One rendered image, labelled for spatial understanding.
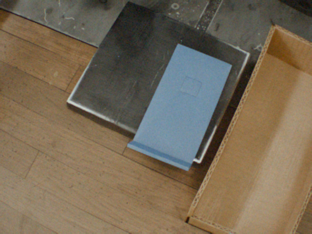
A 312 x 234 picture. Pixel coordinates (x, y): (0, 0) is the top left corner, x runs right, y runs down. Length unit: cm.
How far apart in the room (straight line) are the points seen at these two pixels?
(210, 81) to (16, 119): 24
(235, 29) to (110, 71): 18
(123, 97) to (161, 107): 5
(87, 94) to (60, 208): 14
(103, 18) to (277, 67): 23
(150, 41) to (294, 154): 22
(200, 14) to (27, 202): 33
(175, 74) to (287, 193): 20
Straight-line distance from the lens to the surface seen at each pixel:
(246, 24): 85
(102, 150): 76
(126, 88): 77
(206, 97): 77
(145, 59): 79
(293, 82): 82
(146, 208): 74
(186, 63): 78
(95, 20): 84
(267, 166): 77
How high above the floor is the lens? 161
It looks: 66 degrees down
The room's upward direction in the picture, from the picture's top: 7 degrees clockwise
